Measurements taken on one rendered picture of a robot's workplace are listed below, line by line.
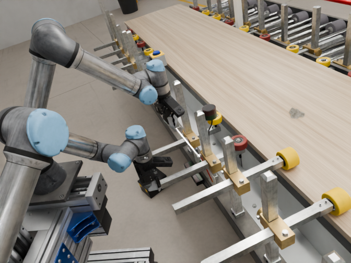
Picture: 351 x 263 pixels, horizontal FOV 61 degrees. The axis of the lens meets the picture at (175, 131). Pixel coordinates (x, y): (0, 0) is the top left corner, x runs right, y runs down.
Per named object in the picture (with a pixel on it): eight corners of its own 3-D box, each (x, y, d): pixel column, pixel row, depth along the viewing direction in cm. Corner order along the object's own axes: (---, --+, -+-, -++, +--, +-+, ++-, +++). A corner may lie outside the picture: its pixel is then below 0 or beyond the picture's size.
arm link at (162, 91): (171, 82, 137) (158, 90, 134) (173, 90, 140) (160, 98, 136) (161, 78, 142) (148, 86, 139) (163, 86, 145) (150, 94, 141)
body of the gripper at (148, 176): (138, 177, 134) (130, 157, 127) (156, 169, 136) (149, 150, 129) (143, 188, 128) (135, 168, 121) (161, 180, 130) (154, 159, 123)
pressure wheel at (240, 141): (237, 165, 142) (235, 147, 135) (229, 155, 148) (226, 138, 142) (252, 158, 143) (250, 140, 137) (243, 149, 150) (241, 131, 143)
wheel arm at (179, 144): (148, 163, 158) (145, 157, 155) (146, 159, 160) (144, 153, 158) (221, 132, 165) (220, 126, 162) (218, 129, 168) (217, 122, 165)
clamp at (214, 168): (212, 174, 138) (211, 166, 135) (200, 157, 148) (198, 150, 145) (223, 169, 139) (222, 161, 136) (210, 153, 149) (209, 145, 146)
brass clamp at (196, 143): (191, 149, 159) (189, 142, 156) (182, 136, 170) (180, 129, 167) (201, 145, 160) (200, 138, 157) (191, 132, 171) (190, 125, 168)
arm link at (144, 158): (147, 142, 126) (152, 152, 120) (150, 150, 129) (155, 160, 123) (130, 148, 125) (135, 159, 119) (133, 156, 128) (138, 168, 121)
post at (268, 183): (271, 267, 112) (266, 180, 84) (266, 260, 115) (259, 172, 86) (279, 263, 112) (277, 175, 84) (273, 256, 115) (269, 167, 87)
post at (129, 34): (144, 87, 250) (126, 32, 222) (143, 86, 253) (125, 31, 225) (148, 86, 251) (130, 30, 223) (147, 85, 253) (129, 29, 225)
